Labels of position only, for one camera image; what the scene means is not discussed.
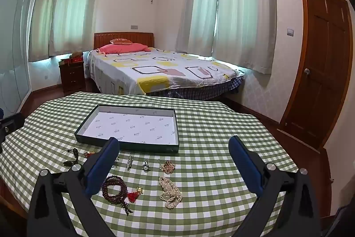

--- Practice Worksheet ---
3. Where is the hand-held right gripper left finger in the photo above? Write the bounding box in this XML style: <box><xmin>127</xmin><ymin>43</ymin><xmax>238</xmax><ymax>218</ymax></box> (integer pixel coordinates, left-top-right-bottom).
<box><xmin>26</xmin><ymin>136</ymin><xmax>120</xmax><ymax>237</ymax></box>

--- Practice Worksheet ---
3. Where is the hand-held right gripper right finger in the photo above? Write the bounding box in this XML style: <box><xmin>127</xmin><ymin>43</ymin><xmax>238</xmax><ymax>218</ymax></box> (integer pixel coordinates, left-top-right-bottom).
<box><xmin>228</xmin><ymin>135</ymin><xmax>322</xmax><ymax>237</ymax></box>

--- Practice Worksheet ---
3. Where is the dark red bead bracelet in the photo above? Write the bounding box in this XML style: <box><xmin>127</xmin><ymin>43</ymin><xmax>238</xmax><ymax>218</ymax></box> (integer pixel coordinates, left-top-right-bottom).
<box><xmin>101</xmin><ymin>175</ymin><xmax>134</xmax><ymax>216</ymax></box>

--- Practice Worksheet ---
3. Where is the black bead pendant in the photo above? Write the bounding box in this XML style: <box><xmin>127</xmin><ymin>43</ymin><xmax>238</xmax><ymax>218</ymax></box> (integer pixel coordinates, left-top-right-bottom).
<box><xmin>62</xmin><ymin>147</ymin><xmax>80</xmax><ymax>167</ymax></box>

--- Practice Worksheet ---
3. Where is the shallow dark green box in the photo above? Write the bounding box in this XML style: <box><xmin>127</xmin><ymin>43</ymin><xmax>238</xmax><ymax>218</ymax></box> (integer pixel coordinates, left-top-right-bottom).
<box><xmin>74</xmin><ymin>104</ymin><xmax>180</xmax><ymax>154</ymax></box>

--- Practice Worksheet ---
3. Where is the white pearl necklace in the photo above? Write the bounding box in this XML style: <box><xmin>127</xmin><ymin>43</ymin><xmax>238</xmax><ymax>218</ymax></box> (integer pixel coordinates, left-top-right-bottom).
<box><xmin>159</xmin><ymin>176</ymin><xmax>183</xmax><ymax>210</ymax></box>

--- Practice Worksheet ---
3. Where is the green checked tablecloth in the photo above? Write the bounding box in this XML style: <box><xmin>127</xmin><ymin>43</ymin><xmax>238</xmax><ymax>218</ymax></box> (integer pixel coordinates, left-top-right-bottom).
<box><xmin>0</xmin><ymin>91</ymin><xmax>300</xmax><ymax>237</ymax></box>

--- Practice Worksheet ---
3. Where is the dark wooden nightstand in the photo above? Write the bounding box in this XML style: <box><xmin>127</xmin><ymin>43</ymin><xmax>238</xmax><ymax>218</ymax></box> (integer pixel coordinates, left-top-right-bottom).
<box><xmin>59</xmin><ymin>61</ymin><xmax>86</xmax><ymax>93</ymax></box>

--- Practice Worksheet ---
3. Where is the frosted glass wardrobe door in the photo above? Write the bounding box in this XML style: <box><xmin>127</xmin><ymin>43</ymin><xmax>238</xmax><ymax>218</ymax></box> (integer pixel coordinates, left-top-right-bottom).
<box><xmin>0</xmin><ymin>0</ymin><xmax>35</xmax><ymax>117</ymax></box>

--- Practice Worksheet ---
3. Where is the blue checked bed sheet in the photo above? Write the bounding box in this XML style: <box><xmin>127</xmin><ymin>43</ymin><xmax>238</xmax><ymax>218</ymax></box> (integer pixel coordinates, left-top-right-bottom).
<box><xmin>146</xmin><ymin>76</ymin><xmax>245</xmax><ymax>100</ymax></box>

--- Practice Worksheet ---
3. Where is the bed with patterned sheet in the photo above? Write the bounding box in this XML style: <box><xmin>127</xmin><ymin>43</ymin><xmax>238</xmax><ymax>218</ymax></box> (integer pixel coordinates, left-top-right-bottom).
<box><xmin>88</xmin><ymin>47</ymin><xmax>246</xmax><ymax>96</ymax></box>

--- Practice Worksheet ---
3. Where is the pink pillow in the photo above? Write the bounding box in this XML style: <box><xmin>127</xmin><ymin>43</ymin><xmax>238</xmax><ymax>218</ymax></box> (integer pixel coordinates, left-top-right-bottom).
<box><xmin>97</xmin><ymin>43</ymin><xmax>152</xmax><ymax>55</ymax></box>

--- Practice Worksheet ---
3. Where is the white sheer curtain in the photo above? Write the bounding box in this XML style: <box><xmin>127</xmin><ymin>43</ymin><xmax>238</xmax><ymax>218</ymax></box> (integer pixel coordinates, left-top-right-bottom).
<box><xmin>28</xmin><ymin>0</ymin><xmax>70</xmax><ymax>62</ymax></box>
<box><xmin>212</xmin><ymin>0</ymin><xmax>278</xmax><ymax>75</ymax></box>
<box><xmin>177</xmin><ymin>0</ymin><xmax>219</xmax><ymax>56</ymax></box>
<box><xmin>48</xmin><ymin>0</ymin><xmax>105</xmax><ymax>56</ymax></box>

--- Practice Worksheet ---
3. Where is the brown wooden door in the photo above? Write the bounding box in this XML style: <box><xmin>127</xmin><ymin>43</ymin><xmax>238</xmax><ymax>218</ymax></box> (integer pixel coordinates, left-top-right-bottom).
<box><xmin>279</xmin><ymin>0</ymin><xmax>353</xmax><ymax>150</ymax></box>

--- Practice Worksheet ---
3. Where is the wooden bed headboard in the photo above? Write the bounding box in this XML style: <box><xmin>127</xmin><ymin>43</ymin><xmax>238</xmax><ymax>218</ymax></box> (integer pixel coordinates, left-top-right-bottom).
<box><xmin>93</xmin><ymin>32</ymin><xmax>154</xmax><ymax>50</ymax></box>

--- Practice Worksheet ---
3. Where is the pink bead bracelet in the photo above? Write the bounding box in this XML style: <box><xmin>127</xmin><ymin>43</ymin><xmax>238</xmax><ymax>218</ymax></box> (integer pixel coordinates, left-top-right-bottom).
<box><xmin>158</xmin><ymin>159</ymin><xmax>176</xmax><ymax>174</ymax></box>

